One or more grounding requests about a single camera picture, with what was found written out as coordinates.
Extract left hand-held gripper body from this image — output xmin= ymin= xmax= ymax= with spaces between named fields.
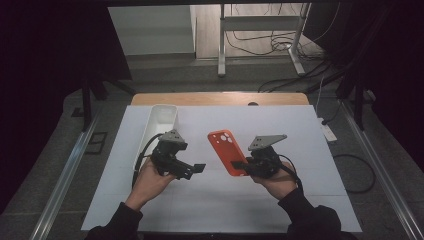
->
xmin=150 ymin=128 xmax=194 ymax=179

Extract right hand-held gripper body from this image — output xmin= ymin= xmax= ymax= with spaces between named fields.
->
xmin=244 ymin=133 xmax=288 ymax=179

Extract orange phone case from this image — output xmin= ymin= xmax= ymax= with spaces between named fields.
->
xmin=207 ymin=129 xmax=250 ymax=178

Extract person's right hand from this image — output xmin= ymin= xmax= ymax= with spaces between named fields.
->
xmin=249 ymin=161 xmax=298 ymax=201

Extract person's left hand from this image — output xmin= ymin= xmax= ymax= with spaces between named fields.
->
xmin=124 ymin=156 xmax=178 ymax=212

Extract white plastic storage bin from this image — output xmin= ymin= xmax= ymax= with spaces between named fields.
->
xmin=133 ymin=103 xmax=179 ymax=173

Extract white table cover sheet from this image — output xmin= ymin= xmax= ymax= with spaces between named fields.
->
xmin=80 ymin=104 xmax=363 ymax=234

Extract white power strip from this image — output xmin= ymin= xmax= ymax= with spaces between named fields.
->
xmin=319 ymin=118 xmax=338 ymax=144

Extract black metal stand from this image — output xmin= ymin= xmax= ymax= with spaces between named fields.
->
xmin=334 ymin=66 xmax=368 ymax=131
xmin=79 ymin=73 xmax=138 ymax=133

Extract black curtain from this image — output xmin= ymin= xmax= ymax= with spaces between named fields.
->
xmin=303 ymin=0 xmax=424 ymax=171
xmin=0 ymin=0 xmax=133 ymax=214

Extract left hand-held gripper black cable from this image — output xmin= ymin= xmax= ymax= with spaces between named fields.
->
xmin=131 ymin=132 xmax=165 ymax=189

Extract hand-held gripper black cable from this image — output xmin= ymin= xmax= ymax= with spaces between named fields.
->
xmin=131 ymin=132 xmax=165 ymax=189
xmin=278 ymin=153 xmax=304 ymax=193

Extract right hand-held gripper black cable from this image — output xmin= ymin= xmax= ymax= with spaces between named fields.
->
xmin=278 ymin=153 xmax=304 ymax=193

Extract black floor frame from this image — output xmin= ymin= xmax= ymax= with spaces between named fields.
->
xmin=84 ymin=131 xmax=108 ymax=155

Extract black cables on floor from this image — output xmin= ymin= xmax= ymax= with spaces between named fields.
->
xmin=258 ymin=59 xmax=334 ymax=94

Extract looped black floor cable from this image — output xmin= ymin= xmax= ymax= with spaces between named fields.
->
xmin=333 ymin=153 xmax=377 ymax=194

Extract metal floor rail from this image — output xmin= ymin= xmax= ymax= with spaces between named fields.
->
xmin=339 ymin=99 xmax=424 ymax=240
xmin=28 ymin=109 xmax=103 ymax=240

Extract tangled black cables under desk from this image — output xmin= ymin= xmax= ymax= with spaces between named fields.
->
xmin=224 ymin=3 xmax=341 ymax=58

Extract white wall panel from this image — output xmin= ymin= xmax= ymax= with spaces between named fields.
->
xmin=107 ymin=4 xmax=198 ymax=57

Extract white metal desk frame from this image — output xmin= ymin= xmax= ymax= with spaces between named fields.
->
xmin=217 ymin=3 xmax=313 ymax=78

